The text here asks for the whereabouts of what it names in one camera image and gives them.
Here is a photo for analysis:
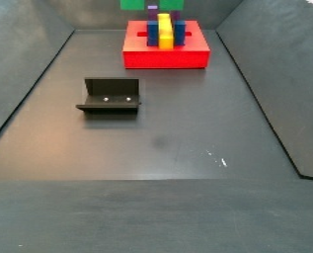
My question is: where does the green stepped bridge block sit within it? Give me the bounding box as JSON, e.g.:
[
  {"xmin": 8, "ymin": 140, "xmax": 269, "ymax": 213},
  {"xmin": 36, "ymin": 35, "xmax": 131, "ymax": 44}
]
[{"xmin": 119, "ymin": 0, "xmax": 185, "ymax": 11}]

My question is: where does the purple block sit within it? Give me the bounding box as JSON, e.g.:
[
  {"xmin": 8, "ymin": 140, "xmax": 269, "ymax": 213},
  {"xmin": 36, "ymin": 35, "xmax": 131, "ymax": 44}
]
[
  {"xmin": 147, "ymin": 5, "xmax": 158, "ymax": 21},
  {"xmin": 170, "ymin": 10, "xmax": 181, "ymax": 21}
]

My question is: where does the red board base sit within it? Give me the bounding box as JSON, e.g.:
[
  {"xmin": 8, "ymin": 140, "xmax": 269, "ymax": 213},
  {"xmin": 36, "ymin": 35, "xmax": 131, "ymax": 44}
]
[{"xmin": 122, "ymin": 21, "xmax": 211, "ymax": 69}]

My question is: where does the blue block right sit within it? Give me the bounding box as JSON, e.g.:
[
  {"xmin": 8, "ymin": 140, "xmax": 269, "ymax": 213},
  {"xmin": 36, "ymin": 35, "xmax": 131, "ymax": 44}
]
[{"xmin": 173, "ymin": 21, "xmax": 185, "ymax": 46}]

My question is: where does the blue block left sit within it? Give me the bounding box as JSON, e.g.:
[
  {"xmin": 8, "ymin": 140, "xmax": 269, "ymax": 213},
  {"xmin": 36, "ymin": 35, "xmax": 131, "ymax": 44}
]
[{"xmin": 147, "ymin": 21, "xmax": 158, "ymax": 46}]

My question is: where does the yellow arch block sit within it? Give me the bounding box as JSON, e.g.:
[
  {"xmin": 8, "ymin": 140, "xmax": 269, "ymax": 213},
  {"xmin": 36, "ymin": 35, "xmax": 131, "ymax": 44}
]
[{"xmin": 157, "ymin": 13, "xmax": 173, "ymax": 49}]

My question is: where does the black angle fixture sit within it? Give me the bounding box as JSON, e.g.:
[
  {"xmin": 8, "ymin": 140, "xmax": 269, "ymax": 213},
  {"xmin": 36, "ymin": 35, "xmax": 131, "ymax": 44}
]
[{"xmin": 75, "ymin": 77, "xmax": 141, "ymax": 112}]

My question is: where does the purple block right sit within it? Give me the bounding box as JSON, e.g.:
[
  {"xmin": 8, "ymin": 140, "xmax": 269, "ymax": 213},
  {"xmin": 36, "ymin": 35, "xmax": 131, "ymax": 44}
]
[{"xmin": 170, "ymin": 10, "xmax": 181, "ymax": 21}]

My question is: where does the purple block left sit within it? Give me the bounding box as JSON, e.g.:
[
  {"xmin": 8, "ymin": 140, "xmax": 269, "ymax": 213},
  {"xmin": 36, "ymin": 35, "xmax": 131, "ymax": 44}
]
[{"xmin": 147, "ymin": 5, "xmax": 158, "ymax": 21}]

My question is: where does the blue block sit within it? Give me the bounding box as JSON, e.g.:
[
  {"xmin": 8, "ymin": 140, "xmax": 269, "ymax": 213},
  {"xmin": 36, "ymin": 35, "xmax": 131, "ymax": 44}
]
[
  {"xmin": 147, "ymin": 21, "xmax": 158, "ymax": 46},
  {"xmin": 173, "ymin": 21, "xmax": 185, "ymax": 46}
]

